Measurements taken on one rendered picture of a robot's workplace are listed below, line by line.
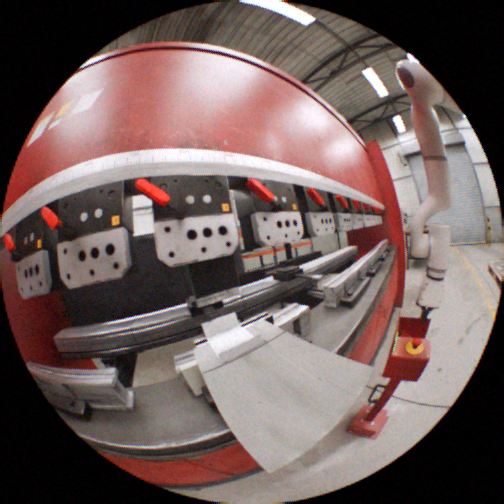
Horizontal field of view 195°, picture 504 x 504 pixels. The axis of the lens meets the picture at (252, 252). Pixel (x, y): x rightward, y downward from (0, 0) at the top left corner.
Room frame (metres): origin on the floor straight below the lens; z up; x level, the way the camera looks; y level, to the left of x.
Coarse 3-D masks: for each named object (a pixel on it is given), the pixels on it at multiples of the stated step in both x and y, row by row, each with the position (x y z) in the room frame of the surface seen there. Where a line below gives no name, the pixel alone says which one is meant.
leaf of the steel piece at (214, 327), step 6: (234, 312) 0.33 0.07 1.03; (222, 318) 0.31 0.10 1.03; (228, 318) 0.31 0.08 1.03; (234, 318) 0.32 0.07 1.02; (204, 324) 0.29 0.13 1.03; (210, 324) 0.29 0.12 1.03; (216, 324) 0.30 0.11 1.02; (222, 324) 0.30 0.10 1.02; (228, 324) 0.31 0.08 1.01; (234, 324) 0.31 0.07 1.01; (204, 330) 0.28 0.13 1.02; (210, 330) 0.28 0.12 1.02; (216, 330) 0.29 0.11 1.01; (222, 330) 0.29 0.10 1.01; (210, 336) 0.28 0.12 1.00
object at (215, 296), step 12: (192, 264) 0.27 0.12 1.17; (204, 264) 0.28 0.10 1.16; (216, 264) 0.29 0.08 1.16; (228, 264) 0.30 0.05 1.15; (192, 276) 0.26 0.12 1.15; (204, 276) 0.28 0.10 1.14; (216, 276) 0.29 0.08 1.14; (228, 276) 0.30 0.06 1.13; (192, 288) 0.28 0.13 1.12; (204, 288) 0.27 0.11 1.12; (216, 288) 0.29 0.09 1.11; (228, 288) 0.30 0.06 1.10; (204, 300) 0.28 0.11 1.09; (216, 300) 0.29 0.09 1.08
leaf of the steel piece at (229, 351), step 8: (232, 328) 0.30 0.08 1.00; (240, 328) 0.30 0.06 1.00; (216, 336) 0.28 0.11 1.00; (224, 336) 0.27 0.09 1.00; (232, 336) 0.27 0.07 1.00; (240, 336) 0.27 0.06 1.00; (248, 336) 0.26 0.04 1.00; (256, 336) 0.23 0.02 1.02; (216, 344) 0.25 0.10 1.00; (224, 344) 0.25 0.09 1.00; (232, 344) 0.24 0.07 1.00; (240, 344) 0.21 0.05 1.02; (248, 344) 0.22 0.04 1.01; (256, 344) 0.23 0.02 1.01; (216, 352) 0.22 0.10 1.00; (224, 352) 0.20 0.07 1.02; (232, 352) 0.20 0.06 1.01; (240, 352) 0.21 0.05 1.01; (224, 360) 0.20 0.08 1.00
